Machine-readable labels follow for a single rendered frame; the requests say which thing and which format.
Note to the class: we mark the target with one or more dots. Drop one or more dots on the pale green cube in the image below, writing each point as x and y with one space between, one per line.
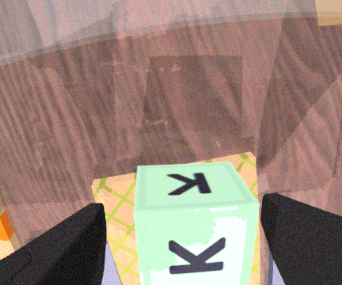
195 224

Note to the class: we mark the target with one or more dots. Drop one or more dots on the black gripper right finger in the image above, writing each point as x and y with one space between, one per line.
305 241

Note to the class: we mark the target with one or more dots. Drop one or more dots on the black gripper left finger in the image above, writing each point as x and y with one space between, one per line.
70 253

